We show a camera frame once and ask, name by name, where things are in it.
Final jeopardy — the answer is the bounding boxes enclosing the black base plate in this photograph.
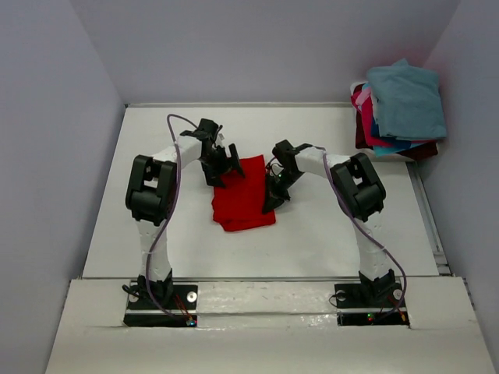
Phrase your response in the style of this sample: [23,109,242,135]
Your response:
[122,280,199,328]
[328,283,410,326]

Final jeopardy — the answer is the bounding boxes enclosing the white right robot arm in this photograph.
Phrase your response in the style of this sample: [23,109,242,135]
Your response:
[262,139,396,306]

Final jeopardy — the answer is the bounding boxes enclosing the bright blue t shirt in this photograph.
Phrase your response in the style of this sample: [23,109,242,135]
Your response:
[370,118,423,157]

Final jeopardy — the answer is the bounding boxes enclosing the pink t shirt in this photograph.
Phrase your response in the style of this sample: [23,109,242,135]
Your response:
[350,83,383,149]

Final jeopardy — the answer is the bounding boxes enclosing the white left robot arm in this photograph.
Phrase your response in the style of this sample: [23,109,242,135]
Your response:
[125,115,245,309]

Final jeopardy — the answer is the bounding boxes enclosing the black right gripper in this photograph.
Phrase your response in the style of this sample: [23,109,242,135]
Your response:
[262,168,304,215]

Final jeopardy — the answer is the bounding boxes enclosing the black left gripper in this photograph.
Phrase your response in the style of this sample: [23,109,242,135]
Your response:
[199,143,244,189]

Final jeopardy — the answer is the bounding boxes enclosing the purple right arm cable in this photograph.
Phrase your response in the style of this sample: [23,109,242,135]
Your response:
[311,146,407,323]

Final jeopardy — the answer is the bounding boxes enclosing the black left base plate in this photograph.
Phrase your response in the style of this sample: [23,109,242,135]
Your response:
[122,280,199,328]

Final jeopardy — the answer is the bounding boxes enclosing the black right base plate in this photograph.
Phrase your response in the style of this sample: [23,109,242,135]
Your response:
[328,283,410,326]

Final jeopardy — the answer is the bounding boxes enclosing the red t shirt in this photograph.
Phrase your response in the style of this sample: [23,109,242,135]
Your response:
[211,154,276,232]

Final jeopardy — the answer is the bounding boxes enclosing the dark maroon t shirt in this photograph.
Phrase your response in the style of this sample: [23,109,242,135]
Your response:
[398,142,438,161]

